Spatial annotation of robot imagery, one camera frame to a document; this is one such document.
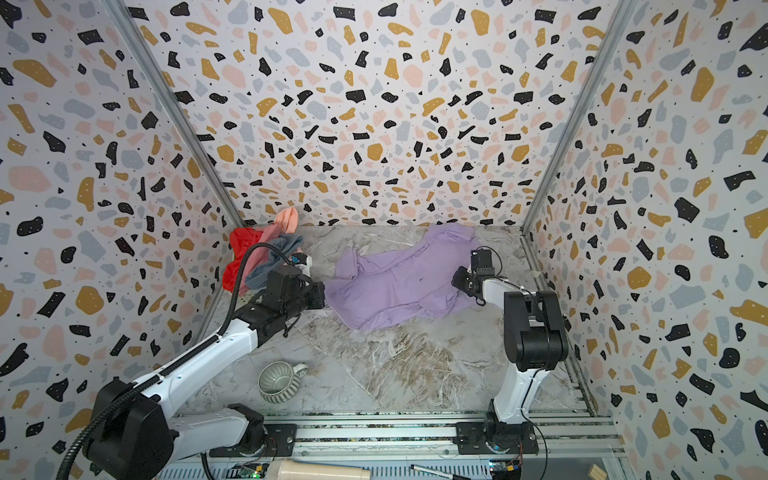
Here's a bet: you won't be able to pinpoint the beige cylinder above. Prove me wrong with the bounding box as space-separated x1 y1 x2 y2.
266 459 371 480

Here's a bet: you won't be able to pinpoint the right circuit board wires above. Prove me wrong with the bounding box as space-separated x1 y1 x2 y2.
488 458 523 480

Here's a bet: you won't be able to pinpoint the red t shirt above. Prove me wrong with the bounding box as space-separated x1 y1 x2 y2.
222 228 263 293

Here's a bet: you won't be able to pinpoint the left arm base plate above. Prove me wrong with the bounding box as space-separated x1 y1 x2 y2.
208 424 297 459

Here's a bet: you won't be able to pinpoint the salmon t shirt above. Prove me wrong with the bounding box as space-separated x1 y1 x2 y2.
274 207 299 235

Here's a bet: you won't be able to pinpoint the green circuit board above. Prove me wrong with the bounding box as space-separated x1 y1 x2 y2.
227 462 269 479

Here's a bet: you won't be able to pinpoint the right corner aluminium post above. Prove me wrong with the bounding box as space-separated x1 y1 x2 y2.
521 0 638 237

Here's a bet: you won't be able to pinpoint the left corner aluminium post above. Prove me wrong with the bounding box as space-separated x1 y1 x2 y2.
103 1 245 228

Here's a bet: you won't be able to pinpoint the black corrugated cable conduit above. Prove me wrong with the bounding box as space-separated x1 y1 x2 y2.
55 242 295 480

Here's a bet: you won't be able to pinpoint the grey ribbed ceramic mug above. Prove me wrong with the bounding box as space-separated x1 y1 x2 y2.
258 361 309 404

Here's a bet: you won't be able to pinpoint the small wooden block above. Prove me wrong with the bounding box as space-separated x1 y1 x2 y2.
587 464 608 480

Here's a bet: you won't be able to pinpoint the corner aluminium post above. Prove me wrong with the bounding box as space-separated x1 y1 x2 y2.
103 1 245 228
521 0 638 237

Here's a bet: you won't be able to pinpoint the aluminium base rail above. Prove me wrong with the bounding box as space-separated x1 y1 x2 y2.
155 410 625 466

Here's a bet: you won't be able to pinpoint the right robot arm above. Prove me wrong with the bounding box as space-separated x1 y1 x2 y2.
452 247 569 453

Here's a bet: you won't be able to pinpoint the grey blue t shirt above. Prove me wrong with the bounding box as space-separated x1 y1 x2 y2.
239 234 303 294

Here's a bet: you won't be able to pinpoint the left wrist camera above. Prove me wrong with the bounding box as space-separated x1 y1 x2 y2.
290 251 312 277

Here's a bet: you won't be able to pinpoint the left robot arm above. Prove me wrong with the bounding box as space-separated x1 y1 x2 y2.
57 265 325 479

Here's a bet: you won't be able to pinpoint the black pen tool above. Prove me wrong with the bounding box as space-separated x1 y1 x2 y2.
410 464 459 480

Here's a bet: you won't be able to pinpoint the lilac t shirt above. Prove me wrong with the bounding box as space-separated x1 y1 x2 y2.
324 224 479 330

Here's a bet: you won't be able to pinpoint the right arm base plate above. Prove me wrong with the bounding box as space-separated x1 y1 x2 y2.
453 422 539 455

